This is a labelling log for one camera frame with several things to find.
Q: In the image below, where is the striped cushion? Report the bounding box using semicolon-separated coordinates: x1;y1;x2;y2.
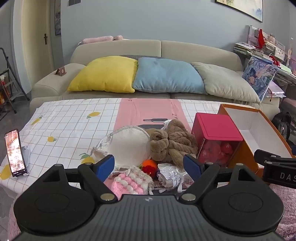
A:
119;55;162;59

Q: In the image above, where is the pink white crocheted cake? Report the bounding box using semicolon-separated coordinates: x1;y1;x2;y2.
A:
111;166;155;201

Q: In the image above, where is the pink shaggy rug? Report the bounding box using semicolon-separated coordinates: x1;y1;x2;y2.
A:
6;183;296;241

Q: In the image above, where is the yellow pillow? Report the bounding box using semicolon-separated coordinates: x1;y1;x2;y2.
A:
67;56;139;93

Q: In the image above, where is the black backpack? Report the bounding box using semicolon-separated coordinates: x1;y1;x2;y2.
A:
272;111;293;142

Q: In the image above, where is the metal folding ladder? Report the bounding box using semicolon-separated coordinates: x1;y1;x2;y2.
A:
0;47;30;116

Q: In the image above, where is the pink bottle print cloth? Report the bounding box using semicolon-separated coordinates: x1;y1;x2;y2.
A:
103;98;199;200

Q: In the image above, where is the white crumpled plastic bag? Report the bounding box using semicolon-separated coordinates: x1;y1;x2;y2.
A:
157;163;193;189

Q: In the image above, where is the orange cardboard box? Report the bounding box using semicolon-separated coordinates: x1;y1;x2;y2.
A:
217;104;294;176

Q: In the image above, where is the white round plush pad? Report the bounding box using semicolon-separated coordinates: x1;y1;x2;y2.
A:
92;125;152;168

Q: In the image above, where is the white cluttered shelf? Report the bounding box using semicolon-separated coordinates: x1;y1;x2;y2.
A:
247;25;296;75

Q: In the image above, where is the large framed wall painting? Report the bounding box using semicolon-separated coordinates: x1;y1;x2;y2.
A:
215;0;264;23

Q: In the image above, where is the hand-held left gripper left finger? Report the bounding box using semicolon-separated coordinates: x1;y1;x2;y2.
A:
43;155;117;202

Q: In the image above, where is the white phone stand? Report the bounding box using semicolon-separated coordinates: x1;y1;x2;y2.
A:
14;146;31;179

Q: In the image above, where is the orange crocheted ball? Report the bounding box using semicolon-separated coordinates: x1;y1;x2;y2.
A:
142;159;158;174

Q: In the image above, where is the pink long plush toy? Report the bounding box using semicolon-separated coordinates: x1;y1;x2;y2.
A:
77;35;123;45

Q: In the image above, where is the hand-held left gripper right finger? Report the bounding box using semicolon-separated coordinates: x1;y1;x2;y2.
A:
177;154;253;202

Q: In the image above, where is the light blue pillow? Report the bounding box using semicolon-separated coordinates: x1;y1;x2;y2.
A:
132;57;208;94

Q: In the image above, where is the smartphone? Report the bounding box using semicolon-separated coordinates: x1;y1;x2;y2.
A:
5;129;28;178

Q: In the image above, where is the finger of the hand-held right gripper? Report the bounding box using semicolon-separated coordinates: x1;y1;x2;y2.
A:
254;149;296;167

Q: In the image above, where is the red hanging ornament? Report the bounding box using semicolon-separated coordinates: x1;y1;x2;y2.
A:
257;29;265;49

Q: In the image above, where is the brown plush toy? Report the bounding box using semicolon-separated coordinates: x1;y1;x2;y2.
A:
148;119;199;168

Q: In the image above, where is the beige pillow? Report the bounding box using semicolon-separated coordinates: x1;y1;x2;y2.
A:
191;62;262;104

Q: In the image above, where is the cream door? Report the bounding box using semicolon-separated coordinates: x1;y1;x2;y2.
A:
21;0;56;93

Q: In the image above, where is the printed figure pillow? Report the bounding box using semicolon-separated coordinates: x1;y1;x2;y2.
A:
242;56;278;102

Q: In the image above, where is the narrow framed wall picture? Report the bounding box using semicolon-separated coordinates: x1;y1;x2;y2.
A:
54;0;62;36

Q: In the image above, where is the red lidded storage box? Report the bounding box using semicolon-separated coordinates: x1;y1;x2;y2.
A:
191;113;244;167

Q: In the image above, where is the stack of books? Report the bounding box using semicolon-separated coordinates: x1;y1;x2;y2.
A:
233;42;256;55

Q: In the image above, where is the beige sofa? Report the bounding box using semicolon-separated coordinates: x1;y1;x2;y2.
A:
30;39;281;121

